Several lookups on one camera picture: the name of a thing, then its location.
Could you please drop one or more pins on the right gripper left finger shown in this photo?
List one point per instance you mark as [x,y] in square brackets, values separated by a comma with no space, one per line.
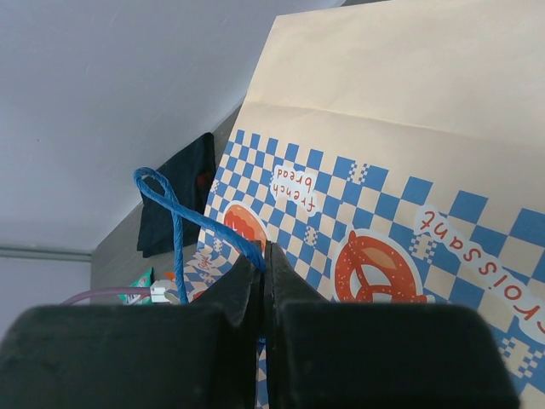
[199,355]

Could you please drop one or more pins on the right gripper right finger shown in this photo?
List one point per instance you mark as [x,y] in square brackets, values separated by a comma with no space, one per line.
[323,354]

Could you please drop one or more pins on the checkered paper bag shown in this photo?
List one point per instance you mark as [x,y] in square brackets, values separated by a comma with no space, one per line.
[395,152]

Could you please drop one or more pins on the dark folded cloth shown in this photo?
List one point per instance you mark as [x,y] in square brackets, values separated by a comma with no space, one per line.
[190,173]

